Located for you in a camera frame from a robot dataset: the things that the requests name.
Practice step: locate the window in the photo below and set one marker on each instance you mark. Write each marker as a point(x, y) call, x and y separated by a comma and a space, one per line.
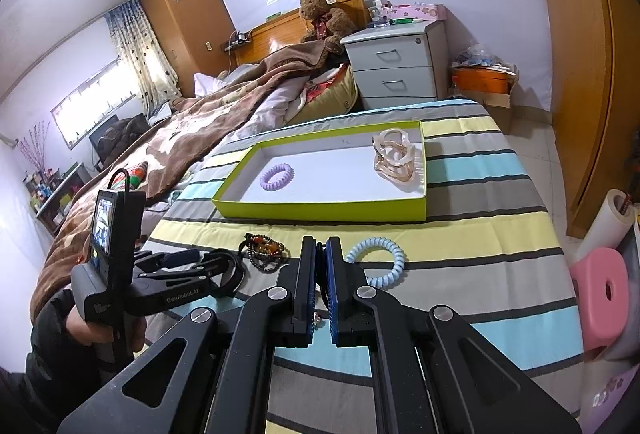
point(90, 109)

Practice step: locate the pink plastic stool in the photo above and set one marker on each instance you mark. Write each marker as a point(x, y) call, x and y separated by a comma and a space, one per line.
point(595, 309)

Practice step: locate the decorative flower branches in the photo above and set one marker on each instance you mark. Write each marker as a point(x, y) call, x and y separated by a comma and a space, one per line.
point(35, 149)

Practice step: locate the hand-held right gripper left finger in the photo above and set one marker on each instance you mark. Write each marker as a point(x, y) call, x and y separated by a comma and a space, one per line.
point(312, 274)

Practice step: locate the person's left hand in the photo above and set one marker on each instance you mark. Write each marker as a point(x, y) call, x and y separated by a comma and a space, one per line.
point(80, 331)

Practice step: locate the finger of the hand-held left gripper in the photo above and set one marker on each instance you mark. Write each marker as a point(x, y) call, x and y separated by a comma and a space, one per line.
point(210, 266)
point(172, 258)

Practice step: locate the striped table cloth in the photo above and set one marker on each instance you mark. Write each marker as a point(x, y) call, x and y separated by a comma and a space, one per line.
point(475, 234)

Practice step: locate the brown teddy bear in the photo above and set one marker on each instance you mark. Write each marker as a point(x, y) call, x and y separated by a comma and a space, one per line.
point(325, 19)

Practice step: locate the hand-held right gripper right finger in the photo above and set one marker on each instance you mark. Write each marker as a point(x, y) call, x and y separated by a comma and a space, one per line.
point(331, 279)

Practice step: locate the person's left forearm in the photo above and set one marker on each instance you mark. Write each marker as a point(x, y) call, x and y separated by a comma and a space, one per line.
point(30, 394)

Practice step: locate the grey drawer nightstand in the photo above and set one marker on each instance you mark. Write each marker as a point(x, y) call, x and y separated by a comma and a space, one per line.
point(395, 64)

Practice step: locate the white paper roll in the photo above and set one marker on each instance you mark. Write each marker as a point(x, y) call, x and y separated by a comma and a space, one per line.
point(605, 224)

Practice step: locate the wooden headboard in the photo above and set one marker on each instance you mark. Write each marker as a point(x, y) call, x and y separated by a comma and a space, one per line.
point(270, 39)

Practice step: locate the wooden wardrobe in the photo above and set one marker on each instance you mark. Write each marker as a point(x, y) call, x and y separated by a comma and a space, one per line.
point(185, 14)

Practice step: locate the dark monitor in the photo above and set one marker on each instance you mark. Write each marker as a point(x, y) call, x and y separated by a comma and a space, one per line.
point(112, 134)

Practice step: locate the orange box in carton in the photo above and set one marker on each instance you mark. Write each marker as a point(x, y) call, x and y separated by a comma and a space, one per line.
point(500, 112)

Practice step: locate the yellow mattress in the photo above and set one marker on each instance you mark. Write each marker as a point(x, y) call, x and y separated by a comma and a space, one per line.
point(330, 97)

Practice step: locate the wooden door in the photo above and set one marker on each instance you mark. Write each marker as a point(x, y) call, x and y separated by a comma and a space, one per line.
point(585, 64)

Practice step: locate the green cardboard box lid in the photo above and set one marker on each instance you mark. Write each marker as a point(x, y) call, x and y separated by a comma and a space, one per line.
point(340, 174)

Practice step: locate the red green patterned cushion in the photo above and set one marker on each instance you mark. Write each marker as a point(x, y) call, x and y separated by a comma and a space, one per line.
point(139, 174)

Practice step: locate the dotted curtain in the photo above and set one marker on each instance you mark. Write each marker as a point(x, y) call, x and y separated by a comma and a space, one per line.
point(140, 49)

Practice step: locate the cluttered shelf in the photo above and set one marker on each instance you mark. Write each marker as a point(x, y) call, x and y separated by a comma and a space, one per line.
point(55, 199)

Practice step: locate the power strip shelf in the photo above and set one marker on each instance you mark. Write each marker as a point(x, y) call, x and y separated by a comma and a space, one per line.
point(237, 42)

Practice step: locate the brown patterned blanket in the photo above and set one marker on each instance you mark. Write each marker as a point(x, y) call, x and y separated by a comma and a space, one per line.
point(165, 144)

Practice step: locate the pink floral box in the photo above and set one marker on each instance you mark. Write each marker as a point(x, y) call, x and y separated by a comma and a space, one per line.
point(420, 12)

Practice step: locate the black smart band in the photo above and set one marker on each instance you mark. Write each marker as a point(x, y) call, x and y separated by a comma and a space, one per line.
point(240, 281)

